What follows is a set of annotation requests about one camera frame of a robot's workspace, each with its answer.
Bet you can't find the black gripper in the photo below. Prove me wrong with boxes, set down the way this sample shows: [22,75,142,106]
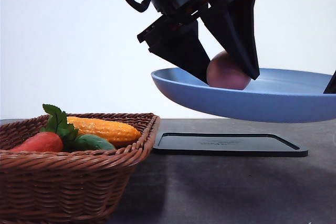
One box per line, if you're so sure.
[137,0,260,83]

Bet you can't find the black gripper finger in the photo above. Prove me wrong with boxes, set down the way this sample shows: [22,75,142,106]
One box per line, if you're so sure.
[323,70,336,94]

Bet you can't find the blue round plate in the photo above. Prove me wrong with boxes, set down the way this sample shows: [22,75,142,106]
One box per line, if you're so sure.
[151,68,336,123]

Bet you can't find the brown egg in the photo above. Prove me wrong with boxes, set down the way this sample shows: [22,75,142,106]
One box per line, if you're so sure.
[206,50,251,90]

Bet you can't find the brown wicker basket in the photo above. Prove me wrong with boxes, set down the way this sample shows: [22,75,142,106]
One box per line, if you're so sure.
[0,113,160,224]

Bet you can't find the black rectangular tray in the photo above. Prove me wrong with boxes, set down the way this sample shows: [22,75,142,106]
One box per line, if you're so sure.
[153,132,309,157]

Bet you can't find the yellow plastic corn cob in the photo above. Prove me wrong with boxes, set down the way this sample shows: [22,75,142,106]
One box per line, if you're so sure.
[67,116,142,142]

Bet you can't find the green plastic pepper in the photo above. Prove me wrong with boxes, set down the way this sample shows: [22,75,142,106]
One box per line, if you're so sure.
[75,134,115,151]

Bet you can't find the green carrot leaves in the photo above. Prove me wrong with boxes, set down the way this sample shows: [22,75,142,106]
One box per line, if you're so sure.
[40,104,78,149]

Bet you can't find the red plastic carrot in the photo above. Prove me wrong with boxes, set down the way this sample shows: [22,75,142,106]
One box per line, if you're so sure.
[11,132,63,152]

